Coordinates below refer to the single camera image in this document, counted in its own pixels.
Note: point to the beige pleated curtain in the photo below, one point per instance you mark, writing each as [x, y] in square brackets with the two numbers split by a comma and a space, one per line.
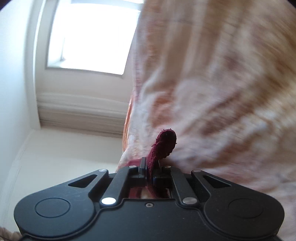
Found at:
[103, 117]

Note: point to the maroon red small garment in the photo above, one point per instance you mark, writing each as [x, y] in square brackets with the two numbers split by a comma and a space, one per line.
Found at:
[163, 146]

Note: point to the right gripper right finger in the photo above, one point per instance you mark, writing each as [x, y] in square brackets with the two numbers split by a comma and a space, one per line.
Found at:
[161, 174]

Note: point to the bright window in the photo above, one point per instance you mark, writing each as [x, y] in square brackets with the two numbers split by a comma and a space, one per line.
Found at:
[93, 35]

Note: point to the floral cream orange bedspread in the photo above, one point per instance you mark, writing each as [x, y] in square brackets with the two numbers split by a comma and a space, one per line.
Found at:
[221, 74]

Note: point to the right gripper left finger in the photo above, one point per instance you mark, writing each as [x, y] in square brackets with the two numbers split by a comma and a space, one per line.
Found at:
[138, 171]

